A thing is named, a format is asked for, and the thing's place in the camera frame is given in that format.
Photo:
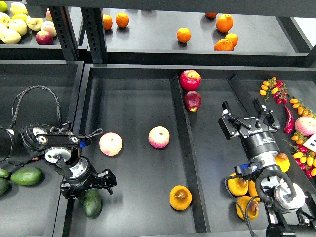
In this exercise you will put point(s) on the red chili pepper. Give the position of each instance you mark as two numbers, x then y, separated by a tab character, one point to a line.
289	122

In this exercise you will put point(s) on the black tray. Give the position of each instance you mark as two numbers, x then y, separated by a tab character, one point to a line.
130	101
38	210

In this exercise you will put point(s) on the pink apple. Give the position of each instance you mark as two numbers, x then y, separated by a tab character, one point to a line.
159	137
110	144

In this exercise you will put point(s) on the orange right small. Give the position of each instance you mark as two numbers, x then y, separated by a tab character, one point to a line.
233	38

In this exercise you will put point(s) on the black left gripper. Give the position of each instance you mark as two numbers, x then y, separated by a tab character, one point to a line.
74	188

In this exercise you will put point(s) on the black tray divider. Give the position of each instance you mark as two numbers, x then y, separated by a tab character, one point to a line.
198	206
295	173

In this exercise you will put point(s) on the orange front right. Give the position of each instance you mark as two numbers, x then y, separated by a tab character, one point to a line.
223	45

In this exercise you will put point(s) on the black shelf post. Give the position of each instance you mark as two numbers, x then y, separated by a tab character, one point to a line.
62	22
93	24

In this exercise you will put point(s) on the lower cherry tomato bunch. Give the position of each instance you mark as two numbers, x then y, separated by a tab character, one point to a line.
304	157

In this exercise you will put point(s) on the cherry tomato bunch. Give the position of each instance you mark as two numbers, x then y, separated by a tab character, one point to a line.
304	157
274	88

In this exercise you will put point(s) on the red apple on shelf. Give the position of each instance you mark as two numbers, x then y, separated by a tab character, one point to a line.
44	38

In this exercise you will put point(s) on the orange upper left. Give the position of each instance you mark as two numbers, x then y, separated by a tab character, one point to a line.
122	20

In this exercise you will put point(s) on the pink apple centre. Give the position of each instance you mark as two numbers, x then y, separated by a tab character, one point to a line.
159	137

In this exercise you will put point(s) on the avocado at edge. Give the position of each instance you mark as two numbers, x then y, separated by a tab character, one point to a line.
4	174
4	186

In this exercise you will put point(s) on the orange centre shelf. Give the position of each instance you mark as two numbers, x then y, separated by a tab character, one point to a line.
183	35

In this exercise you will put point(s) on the dark green avocado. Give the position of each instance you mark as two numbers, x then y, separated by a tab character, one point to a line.
92	203

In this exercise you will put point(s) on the green avocado lying flat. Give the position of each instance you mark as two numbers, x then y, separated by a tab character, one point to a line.
27	176

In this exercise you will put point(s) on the pink apple right edge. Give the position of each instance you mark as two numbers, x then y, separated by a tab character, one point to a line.
305	125

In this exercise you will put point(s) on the black tray divider right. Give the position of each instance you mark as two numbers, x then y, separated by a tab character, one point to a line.
295	173

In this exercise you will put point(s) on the avocado at lower left edge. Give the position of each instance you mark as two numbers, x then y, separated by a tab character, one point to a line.
4	186

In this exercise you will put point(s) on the white label card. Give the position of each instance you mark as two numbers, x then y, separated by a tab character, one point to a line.
311	143

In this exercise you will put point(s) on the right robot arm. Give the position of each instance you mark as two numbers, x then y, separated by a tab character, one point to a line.
282	198

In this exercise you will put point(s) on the black middle tray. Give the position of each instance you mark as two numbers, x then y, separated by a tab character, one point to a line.
130	101

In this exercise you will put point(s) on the pink apple left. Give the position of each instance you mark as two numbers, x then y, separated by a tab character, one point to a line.
110	144

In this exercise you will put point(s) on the orange under top shelf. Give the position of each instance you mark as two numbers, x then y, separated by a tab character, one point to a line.
211	15

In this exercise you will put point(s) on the right black shelf post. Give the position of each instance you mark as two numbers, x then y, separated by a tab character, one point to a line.
93	24

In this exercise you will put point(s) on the black left tray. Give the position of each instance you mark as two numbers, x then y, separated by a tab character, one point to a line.
38	210

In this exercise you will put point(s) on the dark red apple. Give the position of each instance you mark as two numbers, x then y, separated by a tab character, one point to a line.
192	101

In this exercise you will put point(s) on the yellow pear bottom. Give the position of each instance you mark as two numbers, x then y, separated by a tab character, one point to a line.
243	208

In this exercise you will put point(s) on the upper cherry tomato bunch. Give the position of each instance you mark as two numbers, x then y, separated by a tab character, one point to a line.
274	88

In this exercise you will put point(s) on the large orange upper right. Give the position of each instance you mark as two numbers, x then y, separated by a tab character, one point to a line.
224	23

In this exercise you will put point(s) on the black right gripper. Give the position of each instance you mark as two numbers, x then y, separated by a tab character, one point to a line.
255	133

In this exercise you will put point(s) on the left black shelf post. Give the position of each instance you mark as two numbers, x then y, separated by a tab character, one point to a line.
62	22

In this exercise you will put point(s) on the black tray divider centre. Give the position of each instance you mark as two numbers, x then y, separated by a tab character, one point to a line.
198	206

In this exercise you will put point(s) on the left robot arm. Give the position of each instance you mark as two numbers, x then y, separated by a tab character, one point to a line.
62	151

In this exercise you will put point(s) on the bright red apple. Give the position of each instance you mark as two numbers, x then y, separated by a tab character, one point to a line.
190	80

